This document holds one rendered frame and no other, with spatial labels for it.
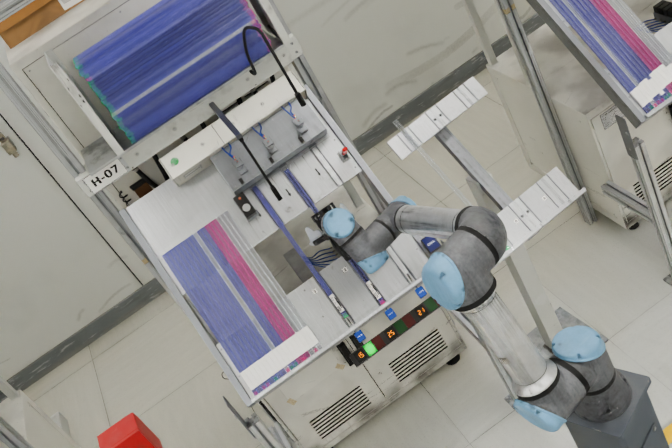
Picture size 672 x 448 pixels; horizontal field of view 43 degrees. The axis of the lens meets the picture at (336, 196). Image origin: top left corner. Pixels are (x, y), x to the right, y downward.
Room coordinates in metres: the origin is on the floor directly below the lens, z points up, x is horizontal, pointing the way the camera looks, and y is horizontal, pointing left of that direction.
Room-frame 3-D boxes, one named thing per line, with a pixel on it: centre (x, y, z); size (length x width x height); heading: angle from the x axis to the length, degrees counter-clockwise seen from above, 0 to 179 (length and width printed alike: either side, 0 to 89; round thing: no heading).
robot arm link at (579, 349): (1.41, -0.30, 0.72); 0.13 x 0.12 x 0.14; 114
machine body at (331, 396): (2.55, 0.26, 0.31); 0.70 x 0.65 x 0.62; 97
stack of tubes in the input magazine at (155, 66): (2.44, 0.19, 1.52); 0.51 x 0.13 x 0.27; 97
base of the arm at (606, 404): (1.41, -0.31, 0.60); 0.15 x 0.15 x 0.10
